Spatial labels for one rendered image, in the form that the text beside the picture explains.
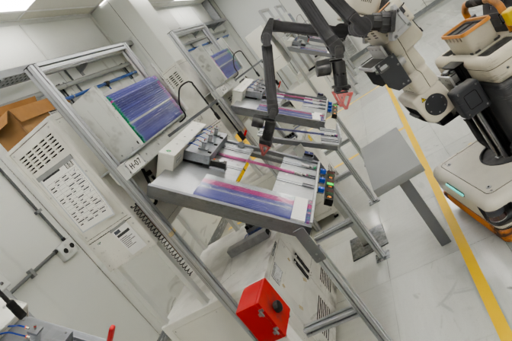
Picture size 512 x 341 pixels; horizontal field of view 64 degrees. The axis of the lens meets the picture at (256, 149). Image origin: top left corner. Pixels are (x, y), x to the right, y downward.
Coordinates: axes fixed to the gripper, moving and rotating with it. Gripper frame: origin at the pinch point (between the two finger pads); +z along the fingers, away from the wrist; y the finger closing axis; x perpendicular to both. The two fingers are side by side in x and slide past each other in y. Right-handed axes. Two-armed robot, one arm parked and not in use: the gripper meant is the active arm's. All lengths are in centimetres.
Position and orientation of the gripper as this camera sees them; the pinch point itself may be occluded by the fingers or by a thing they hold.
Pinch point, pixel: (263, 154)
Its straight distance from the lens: 225.5
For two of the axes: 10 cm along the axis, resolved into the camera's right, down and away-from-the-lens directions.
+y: -2.0, 3.4, -9.2
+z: -2.0, 9.1, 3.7
